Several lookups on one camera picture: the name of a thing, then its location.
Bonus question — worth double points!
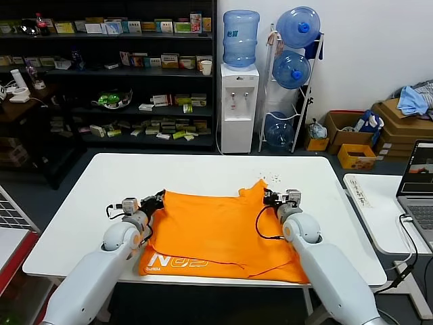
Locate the handwritten paper strip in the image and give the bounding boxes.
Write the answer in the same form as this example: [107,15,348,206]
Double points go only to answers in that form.
[347,175,370,210]

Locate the blue water jug with label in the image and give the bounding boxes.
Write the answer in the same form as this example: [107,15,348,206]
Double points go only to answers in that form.
[222,9,260,72]

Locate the brown wooden desk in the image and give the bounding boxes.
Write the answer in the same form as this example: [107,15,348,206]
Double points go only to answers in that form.
[0,83,85,190]

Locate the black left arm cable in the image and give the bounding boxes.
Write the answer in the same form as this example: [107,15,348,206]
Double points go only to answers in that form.
[106,202,124,219]

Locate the light blue crumpled cloth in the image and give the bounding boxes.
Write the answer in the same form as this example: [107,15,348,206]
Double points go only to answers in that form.
[396,85,430,116]

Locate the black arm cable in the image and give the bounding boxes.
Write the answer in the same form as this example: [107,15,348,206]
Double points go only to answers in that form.
[106,202,124,219]
[255,202,285,242]

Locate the white charging cable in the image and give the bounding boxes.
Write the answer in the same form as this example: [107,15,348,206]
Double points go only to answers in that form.
[385,213,420,272]

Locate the grey tied plastic bag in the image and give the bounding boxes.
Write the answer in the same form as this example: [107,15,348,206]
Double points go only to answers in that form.
[306,118,328,139]

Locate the white side table base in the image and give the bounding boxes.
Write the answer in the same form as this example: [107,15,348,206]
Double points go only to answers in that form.
[393,259,428,321]

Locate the plain yellow box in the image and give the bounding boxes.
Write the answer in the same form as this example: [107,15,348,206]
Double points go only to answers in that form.
[303,134,330,152]

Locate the cola bottle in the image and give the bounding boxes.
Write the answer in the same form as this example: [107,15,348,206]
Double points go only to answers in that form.
[35,12,51,37]

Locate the blue plastic bottle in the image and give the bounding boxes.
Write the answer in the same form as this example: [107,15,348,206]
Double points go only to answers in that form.
[70,49,86,72]

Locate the white cylindrical desk device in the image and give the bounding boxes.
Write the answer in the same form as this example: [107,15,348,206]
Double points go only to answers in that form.
[9,69,30,104]

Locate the orange t-shirt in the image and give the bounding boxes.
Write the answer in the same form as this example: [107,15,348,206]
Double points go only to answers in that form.
[138,178,311,284]

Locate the blue white medicine box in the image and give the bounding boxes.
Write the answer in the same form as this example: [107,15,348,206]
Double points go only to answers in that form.
[101,19,124,35]

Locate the blue white plastic bag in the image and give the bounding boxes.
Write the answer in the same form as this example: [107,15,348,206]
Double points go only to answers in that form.
[354,110,386,135]

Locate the clear fruit bowl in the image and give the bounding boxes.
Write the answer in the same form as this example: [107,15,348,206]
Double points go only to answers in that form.
[90,88,134,111]

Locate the white grid panel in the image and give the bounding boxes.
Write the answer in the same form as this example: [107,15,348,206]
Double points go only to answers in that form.
[0,184,35,234]

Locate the tall pink box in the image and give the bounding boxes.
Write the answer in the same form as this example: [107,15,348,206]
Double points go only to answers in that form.
[189,13,203,34]

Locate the white metal jug rack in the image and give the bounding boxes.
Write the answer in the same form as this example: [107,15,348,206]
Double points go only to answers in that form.
[258,22,325,155]

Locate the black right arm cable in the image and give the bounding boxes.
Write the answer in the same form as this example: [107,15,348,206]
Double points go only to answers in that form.
[255,202,285,242]

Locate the grey striped cloth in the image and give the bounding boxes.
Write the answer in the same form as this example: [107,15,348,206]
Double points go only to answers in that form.
[413,80,433,98]

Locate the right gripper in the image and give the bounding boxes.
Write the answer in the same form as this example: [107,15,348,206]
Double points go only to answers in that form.
[263,188,288,208]

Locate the black shelving unit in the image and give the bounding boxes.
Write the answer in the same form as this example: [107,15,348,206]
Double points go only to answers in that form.
[0,0,218,153]

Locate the open brown cardboard box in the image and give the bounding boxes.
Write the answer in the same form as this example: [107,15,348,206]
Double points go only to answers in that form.
[323,110,375,156]

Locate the glossy black round object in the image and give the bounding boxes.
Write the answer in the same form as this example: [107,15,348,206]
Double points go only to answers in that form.
[19,19,39,37]

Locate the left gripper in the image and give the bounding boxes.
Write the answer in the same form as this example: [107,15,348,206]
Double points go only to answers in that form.
[140,190,167,223]

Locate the cream medicine box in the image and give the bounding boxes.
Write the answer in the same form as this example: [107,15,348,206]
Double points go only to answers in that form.
[196,55,214,72]

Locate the small yellow printed box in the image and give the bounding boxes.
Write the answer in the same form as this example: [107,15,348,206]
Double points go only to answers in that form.
[337,144,378,170]

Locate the white water dispenser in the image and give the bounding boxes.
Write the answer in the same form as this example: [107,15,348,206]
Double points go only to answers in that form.
[219,63,260,155]

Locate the purple clear bottle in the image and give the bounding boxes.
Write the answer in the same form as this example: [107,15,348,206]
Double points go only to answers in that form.
[26,66,47,91]

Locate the stacked flat cardboard boxes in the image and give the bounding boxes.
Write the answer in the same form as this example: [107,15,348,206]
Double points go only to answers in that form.
[374,127,433,163]

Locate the pink hanging cloth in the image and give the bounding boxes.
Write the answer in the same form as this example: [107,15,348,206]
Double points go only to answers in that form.
[266,30,284,57]

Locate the red white cart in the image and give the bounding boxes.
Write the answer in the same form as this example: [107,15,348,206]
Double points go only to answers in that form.
[0,227,41,282]

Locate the orange medicine box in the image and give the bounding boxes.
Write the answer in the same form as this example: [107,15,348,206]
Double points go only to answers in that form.
[129,53,149,68]

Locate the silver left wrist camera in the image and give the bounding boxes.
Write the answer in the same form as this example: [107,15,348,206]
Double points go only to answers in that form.
[120,197,140,215]

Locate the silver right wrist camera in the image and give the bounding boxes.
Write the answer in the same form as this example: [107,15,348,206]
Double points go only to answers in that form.
[285,189,302,208]

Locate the grey laptop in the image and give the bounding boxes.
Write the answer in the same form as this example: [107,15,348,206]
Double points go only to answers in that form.
[395,139,433,253]

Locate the black power cable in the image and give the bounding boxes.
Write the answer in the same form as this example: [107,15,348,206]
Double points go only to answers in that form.
[371,215,420,295]

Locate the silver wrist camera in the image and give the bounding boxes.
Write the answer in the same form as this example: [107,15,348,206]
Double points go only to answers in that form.
[285,189,302,208]
[120,197,140,215]

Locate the dark blue hanging cloth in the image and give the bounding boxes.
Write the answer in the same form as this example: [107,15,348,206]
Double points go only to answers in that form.
[304,33,325,62]

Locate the large brown cardboard box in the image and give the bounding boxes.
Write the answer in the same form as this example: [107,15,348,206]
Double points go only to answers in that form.
[371,98,433,136]

